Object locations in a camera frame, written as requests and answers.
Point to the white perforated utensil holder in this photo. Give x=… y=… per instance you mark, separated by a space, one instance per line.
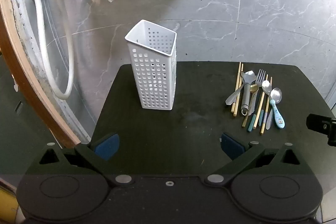
x=152 y=82

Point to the silver metal knife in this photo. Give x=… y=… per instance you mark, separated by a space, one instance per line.
x=231 y=99

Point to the silver metal spoon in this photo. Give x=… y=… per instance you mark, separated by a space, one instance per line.
x=266 y=87

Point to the plain wooden chopstick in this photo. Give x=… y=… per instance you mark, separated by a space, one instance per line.
x=239 y=69

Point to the yellow object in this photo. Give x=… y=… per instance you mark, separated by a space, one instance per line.
x=5 y=200

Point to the dark grey cabinet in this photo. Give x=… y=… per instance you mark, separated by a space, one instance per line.
x=15 y=108

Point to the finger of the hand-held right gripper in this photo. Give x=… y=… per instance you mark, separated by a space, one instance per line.
x=319 y=123

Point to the small gold spoon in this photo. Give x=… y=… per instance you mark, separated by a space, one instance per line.
x=253 y=88

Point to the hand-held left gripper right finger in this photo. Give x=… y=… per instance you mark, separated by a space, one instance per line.
x=231 y=144

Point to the silver metal fork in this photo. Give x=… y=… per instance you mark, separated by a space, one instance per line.
x=260 y=77

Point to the brown wooden door frame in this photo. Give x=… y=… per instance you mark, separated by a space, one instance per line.
x=67 y=134

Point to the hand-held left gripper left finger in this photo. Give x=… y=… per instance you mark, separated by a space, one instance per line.
x=108 y=146

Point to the wooden chopstick with teal band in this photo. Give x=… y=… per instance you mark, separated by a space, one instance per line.
x=251 y=124
x=262 y=129

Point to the grey metal peeler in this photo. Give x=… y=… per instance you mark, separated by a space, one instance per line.
x=246 y=98

